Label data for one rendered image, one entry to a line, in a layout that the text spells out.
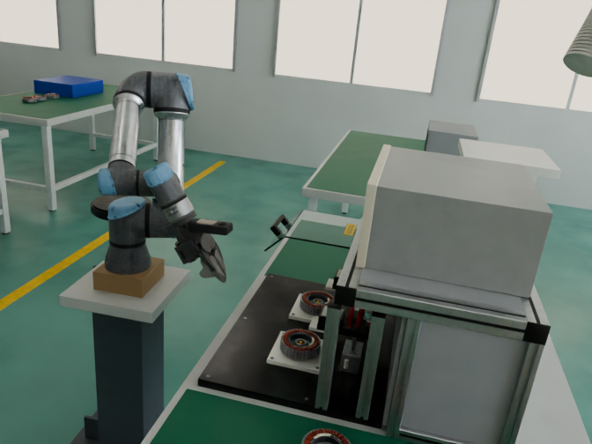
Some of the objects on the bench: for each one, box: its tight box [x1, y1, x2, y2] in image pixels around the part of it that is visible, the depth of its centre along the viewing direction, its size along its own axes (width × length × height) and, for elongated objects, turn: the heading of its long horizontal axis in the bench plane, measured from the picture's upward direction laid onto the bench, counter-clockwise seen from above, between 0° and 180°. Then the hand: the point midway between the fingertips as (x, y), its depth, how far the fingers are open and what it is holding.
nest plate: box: [289, 293, 343, 323], centre depth 173 cm, size 15×15×1 cm
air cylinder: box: [340, 339, 364, 374], centre depth 147 cm, size 5×8×6 cm
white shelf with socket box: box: [458, 138, 561, 184], centre depth 227 cm, size 35×37×46 cm
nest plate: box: [267, 331, 323, 374], centre depth 151 cm, size 15×15×1 cm
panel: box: [382, 316, 407, 426], centre depth 152 cm, size 1×66×30 cm, turn 153°
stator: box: [300, 291, 335, 316], centre depth 172 cm, size 11×11×4 cm
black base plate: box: [198, 273, 396, 429], centre depth 162 cm, size 47×64×2 cm
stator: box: [280, 329, 321, 360], centre depth 150 cm, size 11×11×4 cm
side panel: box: [385, 318, 545, 444], centre depth 120 cm, size 28×3×32 cm, turn 63°
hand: (225, 277), depth 149 cm, fingers closed
